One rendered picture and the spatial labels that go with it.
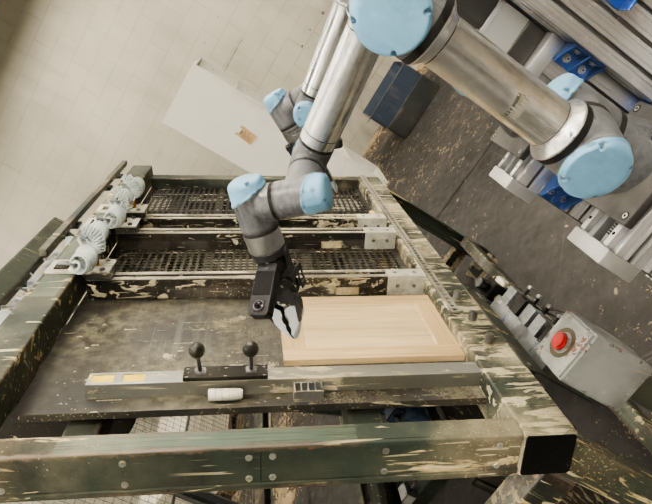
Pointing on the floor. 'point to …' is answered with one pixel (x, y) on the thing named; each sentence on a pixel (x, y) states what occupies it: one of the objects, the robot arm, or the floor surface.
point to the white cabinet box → (243, 125)
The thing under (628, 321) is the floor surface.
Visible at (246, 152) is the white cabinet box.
